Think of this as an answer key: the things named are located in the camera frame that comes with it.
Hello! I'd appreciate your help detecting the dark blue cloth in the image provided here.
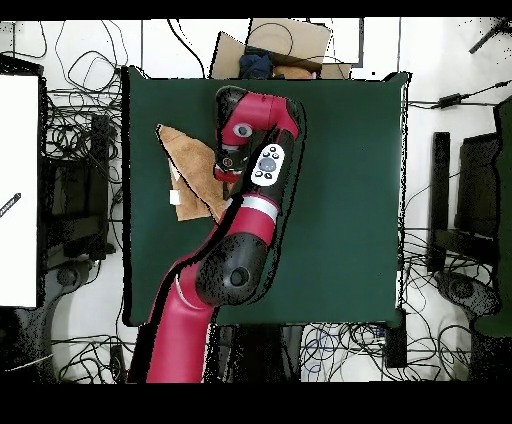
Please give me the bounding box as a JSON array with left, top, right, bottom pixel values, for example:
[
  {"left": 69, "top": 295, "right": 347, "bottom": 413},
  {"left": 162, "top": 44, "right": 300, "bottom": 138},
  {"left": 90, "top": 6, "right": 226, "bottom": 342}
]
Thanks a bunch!
[{"left": 238, "top": 49, "right": 275, "bottom": 80}]

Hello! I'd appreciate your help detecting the black upright stand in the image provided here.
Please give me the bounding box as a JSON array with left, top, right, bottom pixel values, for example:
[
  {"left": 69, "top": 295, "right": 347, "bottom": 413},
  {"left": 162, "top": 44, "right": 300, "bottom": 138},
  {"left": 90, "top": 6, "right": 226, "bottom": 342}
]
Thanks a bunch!
[{"left": 210, "top": 323, "right": 305, "bottom": 381}]

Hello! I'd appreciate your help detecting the orange cloth in box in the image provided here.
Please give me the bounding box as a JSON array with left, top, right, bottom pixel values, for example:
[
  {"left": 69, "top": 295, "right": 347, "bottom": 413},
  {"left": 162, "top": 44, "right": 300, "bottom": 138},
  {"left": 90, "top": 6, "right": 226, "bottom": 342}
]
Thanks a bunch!
[{"left": 271, "top": 64, "right": 313, "bottom": 80}]

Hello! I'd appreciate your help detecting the white board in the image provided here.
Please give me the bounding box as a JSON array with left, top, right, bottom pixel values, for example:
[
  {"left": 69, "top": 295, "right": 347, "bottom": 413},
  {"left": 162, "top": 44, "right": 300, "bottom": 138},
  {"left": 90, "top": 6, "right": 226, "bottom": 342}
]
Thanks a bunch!
[{"left": 0, "top": 73, "right": 41, "bottom": 309}]

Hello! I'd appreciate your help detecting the brown cardboard box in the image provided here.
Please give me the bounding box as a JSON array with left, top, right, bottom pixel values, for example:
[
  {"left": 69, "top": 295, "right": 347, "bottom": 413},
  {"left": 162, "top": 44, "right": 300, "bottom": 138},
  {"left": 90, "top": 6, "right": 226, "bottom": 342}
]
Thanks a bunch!
[{"left": 209, "top": 17, "right": 353, "bottom": 80}]

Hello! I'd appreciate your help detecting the dark green table cloth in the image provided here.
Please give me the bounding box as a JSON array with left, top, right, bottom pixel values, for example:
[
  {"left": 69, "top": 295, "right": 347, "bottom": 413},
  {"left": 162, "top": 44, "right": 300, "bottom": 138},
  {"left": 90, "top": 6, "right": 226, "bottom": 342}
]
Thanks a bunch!
[{"left": 121, "top": 65, "right": 411, "bottom": 327}]

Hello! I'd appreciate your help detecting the black equipment rack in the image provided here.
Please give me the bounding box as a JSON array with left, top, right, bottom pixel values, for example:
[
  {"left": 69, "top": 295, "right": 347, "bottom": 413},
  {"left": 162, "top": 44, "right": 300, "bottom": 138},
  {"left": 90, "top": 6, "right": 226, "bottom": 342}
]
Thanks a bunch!
[{"left": 39, "top": 113, "right": 111, "bottom": 261}]

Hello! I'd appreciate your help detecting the orange terry towel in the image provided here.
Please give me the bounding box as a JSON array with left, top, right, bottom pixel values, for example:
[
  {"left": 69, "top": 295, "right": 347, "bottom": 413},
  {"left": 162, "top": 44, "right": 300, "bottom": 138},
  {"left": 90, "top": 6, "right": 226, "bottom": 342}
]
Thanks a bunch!
[{"left": 155, "top": 123, "right": 237, "bottom": 224}]

